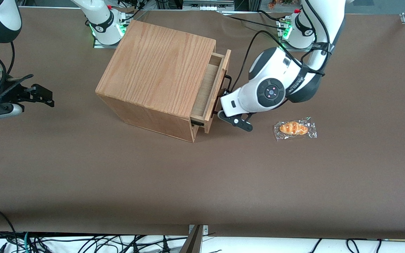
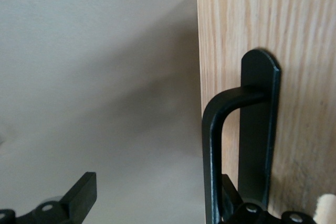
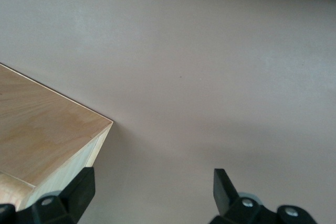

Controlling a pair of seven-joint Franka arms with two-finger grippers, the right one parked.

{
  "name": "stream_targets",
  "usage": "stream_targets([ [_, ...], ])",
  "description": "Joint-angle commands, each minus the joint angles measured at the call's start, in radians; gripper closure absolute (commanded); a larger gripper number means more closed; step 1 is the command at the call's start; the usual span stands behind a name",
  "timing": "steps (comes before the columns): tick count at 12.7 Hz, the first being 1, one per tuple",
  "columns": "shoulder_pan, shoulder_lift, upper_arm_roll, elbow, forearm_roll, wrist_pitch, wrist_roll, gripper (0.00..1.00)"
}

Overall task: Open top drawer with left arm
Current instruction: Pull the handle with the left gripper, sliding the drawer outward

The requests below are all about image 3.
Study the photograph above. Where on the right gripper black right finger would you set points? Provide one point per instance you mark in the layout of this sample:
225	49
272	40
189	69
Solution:
236	208

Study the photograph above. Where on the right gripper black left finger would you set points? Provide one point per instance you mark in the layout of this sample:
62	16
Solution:
71	200

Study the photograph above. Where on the wooden drawer cabinet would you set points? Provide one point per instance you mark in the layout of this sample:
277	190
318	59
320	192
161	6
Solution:
44	132

